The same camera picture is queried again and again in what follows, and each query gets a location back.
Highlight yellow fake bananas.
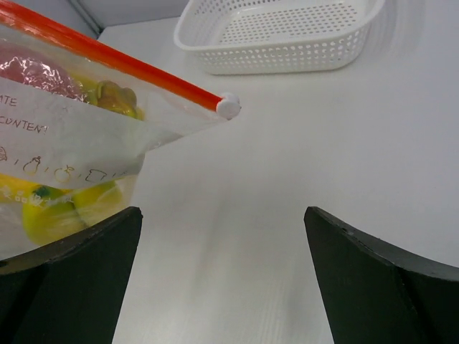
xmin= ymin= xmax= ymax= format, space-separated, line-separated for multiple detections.
xmin=1 ymin=175 xmax=126 ymax=246

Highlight yellow green fake pepper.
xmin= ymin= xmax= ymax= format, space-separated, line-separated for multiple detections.
xmin=85 ymin=80 xmax=145 ymax=121

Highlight pink fake peach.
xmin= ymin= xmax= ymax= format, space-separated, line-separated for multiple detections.
xmin=1 ymin=42 xmax=85 ymax=101

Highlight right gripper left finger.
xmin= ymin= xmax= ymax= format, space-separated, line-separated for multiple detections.
xmin=1 ymin=206 xmax=143 ymax=343

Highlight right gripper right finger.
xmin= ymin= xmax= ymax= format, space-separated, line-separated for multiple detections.
xmin=304 ymin=206 xmax=458 ymax=343

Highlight white perforated plastic basket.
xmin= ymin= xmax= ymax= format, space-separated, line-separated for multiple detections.
xmin=174 ymin=0 xmax=384 ymax=75

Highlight clear zip top bag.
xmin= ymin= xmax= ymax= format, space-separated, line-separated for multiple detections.
xmin=1 ymin=1 xmax=241 ymax=259

